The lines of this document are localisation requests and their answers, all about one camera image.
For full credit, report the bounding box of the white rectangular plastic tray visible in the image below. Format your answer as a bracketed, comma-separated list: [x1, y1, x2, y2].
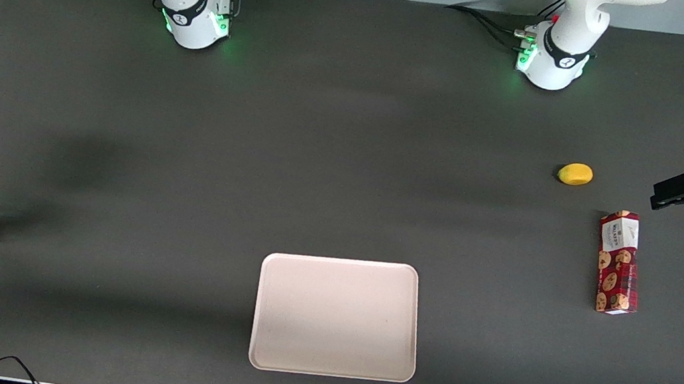
[247, 244, 430, 384]

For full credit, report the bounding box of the red tartan cookie box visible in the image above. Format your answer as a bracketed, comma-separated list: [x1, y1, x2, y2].
[587, 207, 652, 318]

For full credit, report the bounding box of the yellow lemon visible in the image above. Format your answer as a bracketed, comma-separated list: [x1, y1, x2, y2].
[556, 160, 595, 188]

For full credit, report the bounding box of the black left arm base cable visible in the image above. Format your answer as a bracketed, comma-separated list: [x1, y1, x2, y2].
[440, 3, 542, 56]

